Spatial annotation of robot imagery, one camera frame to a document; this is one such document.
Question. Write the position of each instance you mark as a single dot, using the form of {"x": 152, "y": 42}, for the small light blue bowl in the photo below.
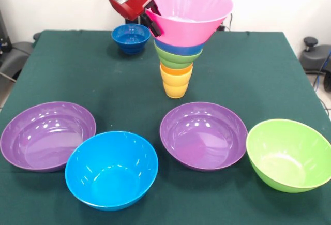
{"x": 178, "y": 49}

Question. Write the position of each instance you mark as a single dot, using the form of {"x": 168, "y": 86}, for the large blue bowl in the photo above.
{"x": 111, "y": 173}

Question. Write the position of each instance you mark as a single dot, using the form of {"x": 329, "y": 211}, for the purple bowl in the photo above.
{"x": 201, "y": 137}
{"x": 46, "y": 139}

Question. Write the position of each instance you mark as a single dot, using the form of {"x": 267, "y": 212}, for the black knobbed equipment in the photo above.
{"x": 310, "y": 43}

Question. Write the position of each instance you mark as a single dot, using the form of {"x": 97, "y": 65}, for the small dark blue bowl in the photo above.
{"x": 131, "y": 41}

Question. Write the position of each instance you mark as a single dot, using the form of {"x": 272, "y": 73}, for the dark green table cloth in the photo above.
{"x": 207, "y": 199}

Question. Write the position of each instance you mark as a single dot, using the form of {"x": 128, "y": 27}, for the orange cup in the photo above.
{"x": 176, "y": 70}

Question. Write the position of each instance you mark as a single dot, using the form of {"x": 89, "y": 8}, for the small green bowl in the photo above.
{"x": 176, "y": 61}

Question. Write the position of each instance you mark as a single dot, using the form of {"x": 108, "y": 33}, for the black chair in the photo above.
{"x": 13, "y": 54}

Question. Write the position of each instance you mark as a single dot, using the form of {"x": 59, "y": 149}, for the large pink bowl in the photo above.
{"x": 194, "y": 13}

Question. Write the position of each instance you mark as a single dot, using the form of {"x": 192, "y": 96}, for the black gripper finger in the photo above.
{"x": 158, "y": 9}
{"x": 153, "y": 24}

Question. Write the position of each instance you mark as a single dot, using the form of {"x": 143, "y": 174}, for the large green bowl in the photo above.
{"x": 287, "y": 158}

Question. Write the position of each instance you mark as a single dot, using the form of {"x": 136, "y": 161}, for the yellow cup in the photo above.
{"x": 176, "y": 85}

